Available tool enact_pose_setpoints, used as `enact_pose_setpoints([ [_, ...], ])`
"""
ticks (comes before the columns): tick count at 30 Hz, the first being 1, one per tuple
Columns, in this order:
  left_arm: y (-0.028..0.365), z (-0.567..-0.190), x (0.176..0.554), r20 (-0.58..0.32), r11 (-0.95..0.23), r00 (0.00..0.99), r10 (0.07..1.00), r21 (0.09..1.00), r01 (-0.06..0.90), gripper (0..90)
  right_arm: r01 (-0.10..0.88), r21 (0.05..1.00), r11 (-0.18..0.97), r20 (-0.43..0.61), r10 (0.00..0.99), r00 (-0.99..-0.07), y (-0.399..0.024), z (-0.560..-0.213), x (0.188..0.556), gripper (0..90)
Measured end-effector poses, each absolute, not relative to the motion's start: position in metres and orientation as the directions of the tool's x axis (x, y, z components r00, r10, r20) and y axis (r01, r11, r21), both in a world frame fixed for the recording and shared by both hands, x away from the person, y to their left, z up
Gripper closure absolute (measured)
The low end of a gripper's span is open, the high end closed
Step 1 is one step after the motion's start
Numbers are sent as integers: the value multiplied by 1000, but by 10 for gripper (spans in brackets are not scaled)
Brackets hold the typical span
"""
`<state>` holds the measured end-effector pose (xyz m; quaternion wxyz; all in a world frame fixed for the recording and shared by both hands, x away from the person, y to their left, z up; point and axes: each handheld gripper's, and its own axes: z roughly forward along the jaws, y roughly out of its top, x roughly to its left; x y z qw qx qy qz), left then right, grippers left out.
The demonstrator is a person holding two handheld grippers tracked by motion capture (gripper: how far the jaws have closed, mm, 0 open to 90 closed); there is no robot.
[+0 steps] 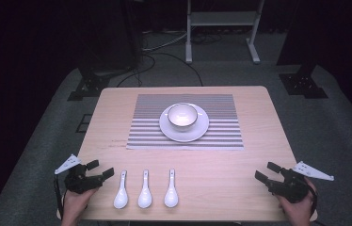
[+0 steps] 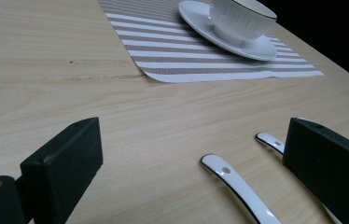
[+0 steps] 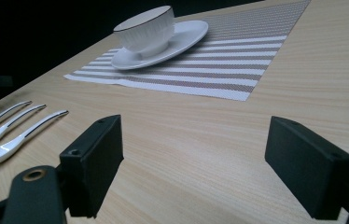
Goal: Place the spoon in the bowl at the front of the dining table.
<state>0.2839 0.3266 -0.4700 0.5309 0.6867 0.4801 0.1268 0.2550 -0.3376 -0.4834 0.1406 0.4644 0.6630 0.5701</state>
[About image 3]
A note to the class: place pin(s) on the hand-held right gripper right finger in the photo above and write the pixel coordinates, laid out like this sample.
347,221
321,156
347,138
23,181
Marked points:
306,168

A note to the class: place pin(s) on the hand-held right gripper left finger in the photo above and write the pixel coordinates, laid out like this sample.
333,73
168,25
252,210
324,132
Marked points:
93,161

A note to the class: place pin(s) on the striped woven placemat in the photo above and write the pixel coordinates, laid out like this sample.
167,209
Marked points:
231,62

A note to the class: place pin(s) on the white ribbed cup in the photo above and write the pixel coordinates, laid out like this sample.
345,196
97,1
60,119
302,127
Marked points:
146,32

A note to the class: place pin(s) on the white saucer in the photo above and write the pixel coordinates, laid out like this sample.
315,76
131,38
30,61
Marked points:
188,34

